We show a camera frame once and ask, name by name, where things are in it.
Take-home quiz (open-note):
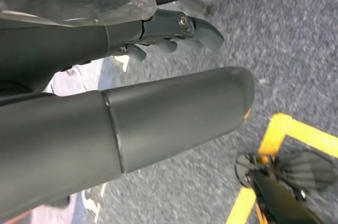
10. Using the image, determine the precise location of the yellow floor tape square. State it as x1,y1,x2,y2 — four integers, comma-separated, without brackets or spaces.
226,113,338,224

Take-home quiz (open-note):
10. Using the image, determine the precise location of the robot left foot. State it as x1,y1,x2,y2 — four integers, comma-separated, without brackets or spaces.
235,150,338,193

